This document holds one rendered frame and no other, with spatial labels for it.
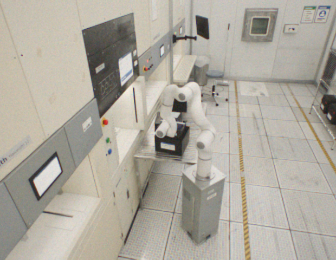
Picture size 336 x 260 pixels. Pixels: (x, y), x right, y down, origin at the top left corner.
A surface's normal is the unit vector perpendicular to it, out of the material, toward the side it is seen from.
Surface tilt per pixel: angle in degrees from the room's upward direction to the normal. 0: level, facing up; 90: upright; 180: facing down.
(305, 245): 0
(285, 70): 90
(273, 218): 0
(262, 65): 90
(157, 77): 90
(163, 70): 90
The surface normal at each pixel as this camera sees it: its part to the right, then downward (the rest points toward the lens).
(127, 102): -0.21, 0.53
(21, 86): 0.98, 0.09
